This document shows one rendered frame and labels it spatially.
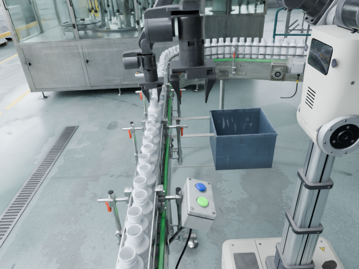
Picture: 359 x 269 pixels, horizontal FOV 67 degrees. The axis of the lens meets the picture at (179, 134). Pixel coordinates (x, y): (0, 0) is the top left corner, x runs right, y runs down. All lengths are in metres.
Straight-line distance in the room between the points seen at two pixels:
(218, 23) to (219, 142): 4.89
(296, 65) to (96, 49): 2.96
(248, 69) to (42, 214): 2.16
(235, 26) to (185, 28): 5.63
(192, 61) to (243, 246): 1.35
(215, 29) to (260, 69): 3.70
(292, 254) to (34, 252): 1.73
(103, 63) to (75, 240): 2.85
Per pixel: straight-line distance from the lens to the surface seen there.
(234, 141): 1.43
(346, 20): 0.74
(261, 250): 1.78
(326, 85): 0.94
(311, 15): 1.17
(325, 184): 1.21
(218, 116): 1.68
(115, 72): 4.44
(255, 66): 2.55
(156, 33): 0.61
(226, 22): 6.17
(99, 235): 2.27
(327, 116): 0.98
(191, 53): 0.62
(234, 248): 1.77
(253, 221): 2.27
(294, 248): 1.44
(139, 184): 0.79
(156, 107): 1.17
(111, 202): 0.87
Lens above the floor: 1.67
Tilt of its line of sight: 31 degrees down
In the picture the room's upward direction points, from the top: 3 degrees counter-clockwise
